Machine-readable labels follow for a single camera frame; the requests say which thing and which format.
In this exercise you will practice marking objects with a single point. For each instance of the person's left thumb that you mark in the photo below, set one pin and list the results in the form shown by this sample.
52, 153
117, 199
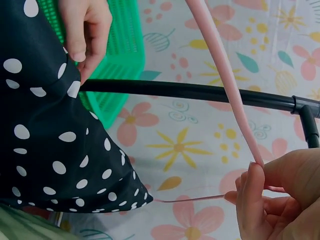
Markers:
73, 37

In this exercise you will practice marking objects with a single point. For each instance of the person's right thumb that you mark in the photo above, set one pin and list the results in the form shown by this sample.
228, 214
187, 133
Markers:
296, 170

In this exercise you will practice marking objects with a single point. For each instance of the person's right fingers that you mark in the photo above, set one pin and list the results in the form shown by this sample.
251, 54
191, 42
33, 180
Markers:
281, 217

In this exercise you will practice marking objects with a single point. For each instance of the person's left hand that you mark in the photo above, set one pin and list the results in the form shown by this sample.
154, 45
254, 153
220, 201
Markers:
87, 27

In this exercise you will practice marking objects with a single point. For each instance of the light green cloth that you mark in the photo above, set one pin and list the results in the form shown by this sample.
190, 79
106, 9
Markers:
22, 225

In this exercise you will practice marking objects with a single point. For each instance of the green plastic basket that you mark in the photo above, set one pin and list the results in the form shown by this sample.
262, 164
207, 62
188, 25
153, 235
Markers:
122, 50

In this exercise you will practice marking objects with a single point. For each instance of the black white-dotted garment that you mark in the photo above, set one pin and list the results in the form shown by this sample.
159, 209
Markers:
45, 120

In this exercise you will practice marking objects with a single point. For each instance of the pink plastic clothes hanger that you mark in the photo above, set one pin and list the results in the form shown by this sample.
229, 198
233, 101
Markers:
225, 75

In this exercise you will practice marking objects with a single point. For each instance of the black pipe rack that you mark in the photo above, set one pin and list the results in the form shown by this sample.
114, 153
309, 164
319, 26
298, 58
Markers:
190, 91

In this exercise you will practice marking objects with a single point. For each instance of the person's right hand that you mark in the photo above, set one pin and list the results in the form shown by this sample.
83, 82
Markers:
295, 190

